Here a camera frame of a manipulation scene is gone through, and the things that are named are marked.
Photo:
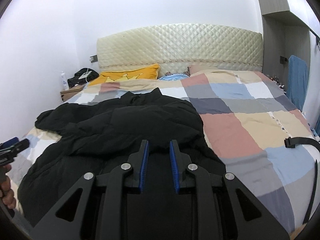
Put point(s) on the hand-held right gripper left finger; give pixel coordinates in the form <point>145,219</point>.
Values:
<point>145,165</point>

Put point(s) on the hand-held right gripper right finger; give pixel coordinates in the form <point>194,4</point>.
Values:
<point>173,165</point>

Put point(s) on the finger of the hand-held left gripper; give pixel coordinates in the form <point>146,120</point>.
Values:
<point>23,144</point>
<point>12,141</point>

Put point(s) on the black puffer jacket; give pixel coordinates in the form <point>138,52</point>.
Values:
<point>125,125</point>

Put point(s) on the person's left hand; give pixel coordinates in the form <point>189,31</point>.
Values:
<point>7,195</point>

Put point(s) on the wooden nightstand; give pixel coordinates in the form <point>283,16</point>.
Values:
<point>71,92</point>

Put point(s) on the white spray bottle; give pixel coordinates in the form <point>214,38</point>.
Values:
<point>64,81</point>

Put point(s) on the black bag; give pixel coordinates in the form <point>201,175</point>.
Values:
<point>75,78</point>

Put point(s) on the light blue cloth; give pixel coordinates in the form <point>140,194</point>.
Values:
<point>175,77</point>

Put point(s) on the checkered bed blanket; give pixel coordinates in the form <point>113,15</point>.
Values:
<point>250,120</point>

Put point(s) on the yellow pillow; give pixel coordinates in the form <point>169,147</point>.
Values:
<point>130,75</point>

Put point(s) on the beige pink pillow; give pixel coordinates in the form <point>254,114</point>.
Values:
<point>200,69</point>

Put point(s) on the cream quilted headboard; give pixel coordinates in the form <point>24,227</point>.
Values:
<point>180,45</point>

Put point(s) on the small cosmetic bottles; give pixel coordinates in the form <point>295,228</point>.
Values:
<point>276,80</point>

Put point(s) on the blue hanging towel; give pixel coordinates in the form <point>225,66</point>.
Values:
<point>297,80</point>

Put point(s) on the grey wardrobe cabinet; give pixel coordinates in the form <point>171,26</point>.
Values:
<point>275,30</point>

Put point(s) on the dark hanging item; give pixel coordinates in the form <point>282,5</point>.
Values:
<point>317,38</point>

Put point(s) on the grey wall socket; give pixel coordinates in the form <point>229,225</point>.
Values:
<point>283,59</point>
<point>93,58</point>

